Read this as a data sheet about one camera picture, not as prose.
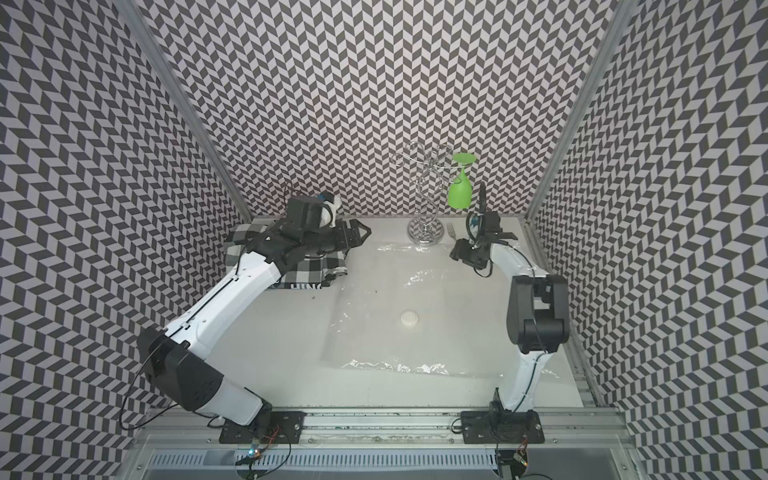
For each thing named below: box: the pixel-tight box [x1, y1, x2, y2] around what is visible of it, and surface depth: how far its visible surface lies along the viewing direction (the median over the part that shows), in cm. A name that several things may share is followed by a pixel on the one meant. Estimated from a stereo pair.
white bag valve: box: [400, 310, 419, 326], surface depth 93 cm
